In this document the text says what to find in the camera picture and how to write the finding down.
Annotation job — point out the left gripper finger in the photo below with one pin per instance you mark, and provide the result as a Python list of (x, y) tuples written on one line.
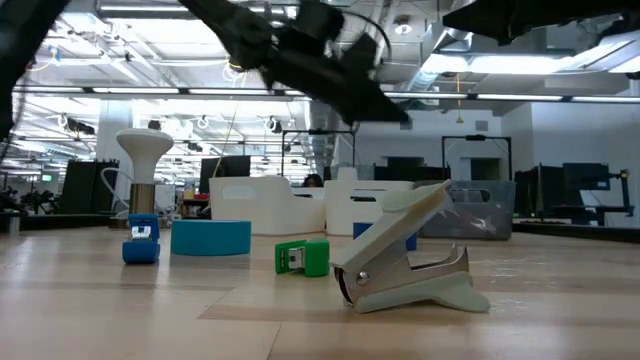
[(360, 92), (345, 112)]

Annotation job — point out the blue tape roll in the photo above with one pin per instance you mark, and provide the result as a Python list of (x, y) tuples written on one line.
[(210, 237), (361, 229)]

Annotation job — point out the green mini stapler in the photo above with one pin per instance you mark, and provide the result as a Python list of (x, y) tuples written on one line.
[(317, 257)]

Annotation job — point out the pale green staple remover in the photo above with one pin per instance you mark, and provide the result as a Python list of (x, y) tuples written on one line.
[(400, 295)]

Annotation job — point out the blue mini stapler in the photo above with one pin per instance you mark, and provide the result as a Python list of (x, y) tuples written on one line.
[(141, 252)]

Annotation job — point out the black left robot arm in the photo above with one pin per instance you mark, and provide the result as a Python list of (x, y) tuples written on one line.
[(20, 50)]

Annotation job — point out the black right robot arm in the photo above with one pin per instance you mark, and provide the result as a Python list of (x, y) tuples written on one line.
[(500, 20)]

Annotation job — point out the person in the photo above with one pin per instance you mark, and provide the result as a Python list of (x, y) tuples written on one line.
[(312, 181)]

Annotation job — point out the black cabinet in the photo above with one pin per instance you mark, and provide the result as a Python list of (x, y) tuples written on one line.
[(410, 170)]

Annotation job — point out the white plastic bin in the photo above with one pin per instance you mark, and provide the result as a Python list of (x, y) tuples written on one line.
[(265, 210), (345, 210)]

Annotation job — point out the black monitor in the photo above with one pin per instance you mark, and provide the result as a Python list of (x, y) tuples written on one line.
[(225, 172)]

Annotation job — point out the long ceiling light strip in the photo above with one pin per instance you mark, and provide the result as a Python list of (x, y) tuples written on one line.
[(135, 90)]

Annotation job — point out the grey translucent plastic bin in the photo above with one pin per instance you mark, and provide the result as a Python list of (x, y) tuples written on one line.
[(492, 210)]

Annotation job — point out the white mushroom table lamp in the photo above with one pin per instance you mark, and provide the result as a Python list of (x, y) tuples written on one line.
[(145, 150)]

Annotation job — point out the black workstation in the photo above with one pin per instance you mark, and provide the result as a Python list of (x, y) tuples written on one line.
[(585, 180)]

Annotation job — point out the black partition panel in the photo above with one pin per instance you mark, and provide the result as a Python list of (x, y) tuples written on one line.
[(90, 187)]

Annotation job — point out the silver ceiling duct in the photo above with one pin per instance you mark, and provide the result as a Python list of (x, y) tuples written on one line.
[(320, 150)]

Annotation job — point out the black rack frame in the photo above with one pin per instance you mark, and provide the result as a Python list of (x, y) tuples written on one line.
[(475, 137)]

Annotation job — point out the black aluminium table frame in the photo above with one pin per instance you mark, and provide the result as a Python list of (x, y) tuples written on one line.
[(575, 231)]

